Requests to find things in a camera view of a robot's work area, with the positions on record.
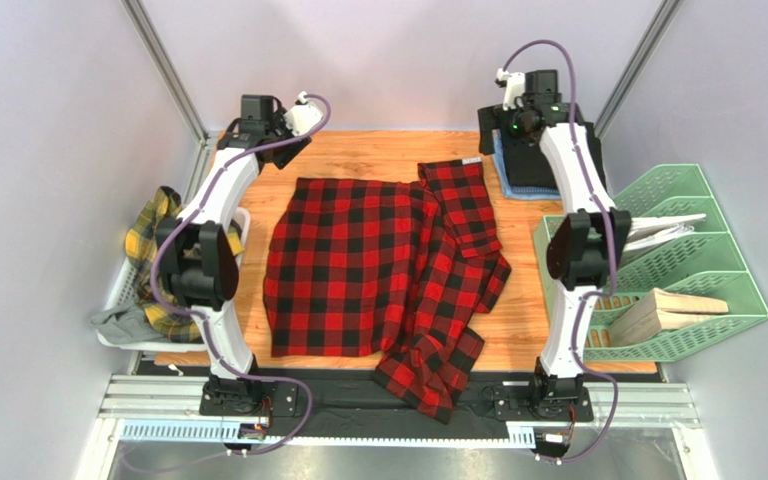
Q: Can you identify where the red black plaid shirt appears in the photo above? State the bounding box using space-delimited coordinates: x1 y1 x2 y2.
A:
263 159 512 424

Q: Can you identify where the aluminium corner post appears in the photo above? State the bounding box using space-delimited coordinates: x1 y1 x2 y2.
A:
121 0 208 146
595 0 684 137

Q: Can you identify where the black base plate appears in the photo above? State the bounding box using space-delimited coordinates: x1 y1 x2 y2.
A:
134 359 665 441

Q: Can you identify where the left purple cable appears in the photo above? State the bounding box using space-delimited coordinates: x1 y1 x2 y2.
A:
120 93 332 475

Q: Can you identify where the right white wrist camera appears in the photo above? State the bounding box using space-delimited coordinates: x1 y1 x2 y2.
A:
495 68 526 111

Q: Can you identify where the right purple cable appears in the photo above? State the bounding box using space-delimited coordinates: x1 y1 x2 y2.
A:
500 39 622 465

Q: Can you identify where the white plastic basket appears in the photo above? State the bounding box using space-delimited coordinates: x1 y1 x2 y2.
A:
96 207 252 353

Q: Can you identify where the right aluminium corner post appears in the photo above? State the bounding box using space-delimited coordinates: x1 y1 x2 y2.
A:
595 0 684 137

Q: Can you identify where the left aluminium corner post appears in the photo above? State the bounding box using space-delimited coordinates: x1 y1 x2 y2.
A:
121 0 208 146

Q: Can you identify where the yellow plaid shirt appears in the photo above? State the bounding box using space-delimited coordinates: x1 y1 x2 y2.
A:
124 186 246 343

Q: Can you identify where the folded black shirt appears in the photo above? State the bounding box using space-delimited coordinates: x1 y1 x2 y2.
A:
502 122 606 191

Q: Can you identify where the aluminium rail frame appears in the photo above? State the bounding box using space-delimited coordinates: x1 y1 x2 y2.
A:
77 371 719 479

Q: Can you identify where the white paper stack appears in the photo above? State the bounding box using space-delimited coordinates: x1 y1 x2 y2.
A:
623 213 707 253

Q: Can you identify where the wooden block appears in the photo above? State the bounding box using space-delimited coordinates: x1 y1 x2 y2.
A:
607 288 730 347

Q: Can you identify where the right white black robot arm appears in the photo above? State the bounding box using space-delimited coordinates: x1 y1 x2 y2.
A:
478 68 632 420

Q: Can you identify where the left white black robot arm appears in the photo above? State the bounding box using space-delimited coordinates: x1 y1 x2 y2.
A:
150 92 330 417

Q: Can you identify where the grey shirt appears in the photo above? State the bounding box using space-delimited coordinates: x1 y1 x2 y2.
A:
89 302 163 346

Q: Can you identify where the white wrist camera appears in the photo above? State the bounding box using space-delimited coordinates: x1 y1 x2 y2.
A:
495 68 526 111
283 91 327 137

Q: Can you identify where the green file organizer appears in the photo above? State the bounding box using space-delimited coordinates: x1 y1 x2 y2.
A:
533 164 768 363

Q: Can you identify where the purple cable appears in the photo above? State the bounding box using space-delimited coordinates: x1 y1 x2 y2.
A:
120 93 332 475
500 39 622 465

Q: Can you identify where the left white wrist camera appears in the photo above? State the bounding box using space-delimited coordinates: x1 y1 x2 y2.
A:
283 91 327 137

